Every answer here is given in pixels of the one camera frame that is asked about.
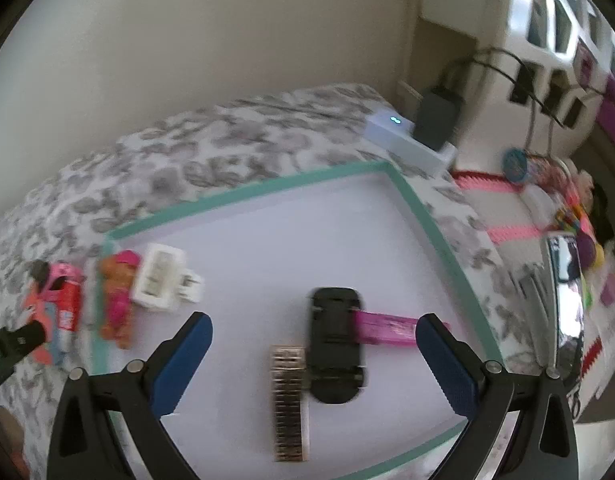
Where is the black power adapter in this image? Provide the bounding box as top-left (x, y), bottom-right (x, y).
top-left (411, 85), bottom-right (461, 153)

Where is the black toy car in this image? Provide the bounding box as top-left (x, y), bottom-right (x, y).
top-left (306, 287), bottom-right (368, 406)

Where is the pink and black toy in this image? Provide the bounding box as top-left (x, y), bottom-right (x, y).
top-left (45, 261), bottom-right (83, 291)

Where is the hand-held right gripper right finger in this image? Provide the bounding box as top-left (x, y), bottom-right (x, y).
top-left (415, 313), bottom-right (581, 480)

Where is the black smartphone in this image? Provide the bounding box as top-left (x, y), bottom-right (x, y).
top-left (545, 232), bottom-right (585, 376)

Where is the black gold patterned band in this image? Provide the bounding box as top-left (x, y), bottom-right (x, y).
top-left (272, 344), bottom-right (309, 463)

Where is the grey stapler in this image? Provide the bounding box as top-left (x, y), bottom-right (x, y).
top-left (520, 262), bottom-right (555, 306)

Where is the teal shallow cardboard tray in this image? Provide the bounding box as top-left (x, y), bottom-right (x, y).
top-left (88, 160), bottom-right (505, 480)

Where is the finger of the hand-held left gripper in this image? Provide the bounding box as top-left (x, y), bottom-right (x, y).
top-left (0, 321), bottom-right (46, 361)

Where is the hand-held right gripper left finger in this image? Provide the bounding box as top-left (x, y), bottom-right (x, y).
top-left (46, 311), bottom-right (213, 480)

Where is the white cubby shelf unit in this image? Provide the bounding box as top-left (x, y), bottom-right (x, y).
top-left (502, 0), bottom-right (615, 146)

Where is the white power strip box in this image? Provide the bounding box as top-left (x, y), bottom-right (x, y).
top-left (363, 110), bottom-right (458, 178)

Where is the pink doll figurine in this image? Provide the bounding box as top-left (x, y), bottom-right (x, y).
top-left (96, 250), bottom-right (141, 351)

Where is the white charger plug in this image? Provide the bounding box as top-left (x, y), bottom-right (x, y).
top-left (132, 242), bottom-right (206, 311)

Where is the white pink crochet mat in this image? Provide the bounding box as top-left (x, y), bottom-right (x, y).
top-left (452, 167), bottom-right (615, 411)

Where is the black wall plug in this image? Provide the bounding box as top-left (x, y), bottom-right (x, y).
top-left (510, 65), bottom-right (535, 106)
top-left (562, 97), bottom-right (585, 128)
top-left (540, 82), bottom-right (563, 113)

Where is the black adapter cable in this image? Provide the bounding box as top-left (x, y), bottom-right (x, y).
top-left (440, 47), bottom-right (518, 91)

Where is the red glue tube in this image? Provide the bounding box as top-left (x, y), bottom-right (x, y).
top-left (50, 280), bottom-right (84, 366)

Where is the pile of colourful small toys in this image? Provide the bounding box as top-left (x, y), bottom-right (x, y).
top-left (552, 160), bottom-right (615, 311)

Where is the purple plastic stick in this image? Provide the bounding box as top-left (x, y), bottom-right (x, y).
top-left (355, 309), bottom-right (451, 347)

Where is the floral grey white blanket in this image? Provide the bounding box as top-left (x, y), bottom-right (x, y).
top-left (0, 82), bottom-right (538, 480)

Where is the round blue lid tin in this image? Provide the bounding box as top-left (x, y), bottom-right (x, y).
top-left (502, 147), bottom-right (571, 191)

